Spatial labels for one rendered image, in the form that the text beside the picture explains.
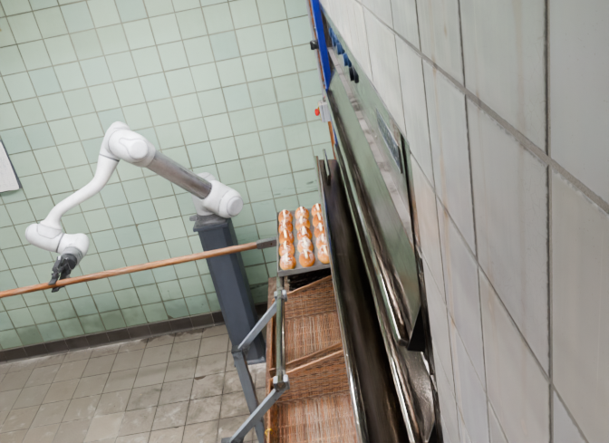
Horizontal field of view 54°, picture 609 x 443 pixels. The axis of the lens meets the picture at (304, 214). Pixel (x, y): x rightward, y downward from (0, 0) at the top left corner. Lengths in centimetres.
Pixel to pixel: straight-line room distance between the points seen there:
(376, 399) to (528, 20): 116
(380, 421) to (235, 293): 231
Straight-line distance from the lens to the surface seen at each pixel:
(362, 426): 132
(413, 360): 131
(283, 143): 369
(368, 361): 151
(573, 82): 30
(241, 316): 366
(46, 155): 398
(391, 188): 115
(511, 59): 37
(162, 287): 422
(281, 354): 196
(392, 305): 111
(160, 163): 294
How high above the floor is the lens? 238
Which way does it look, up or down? 25 degrees down
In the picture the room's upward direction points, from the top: 12 degrees counter-clockwise
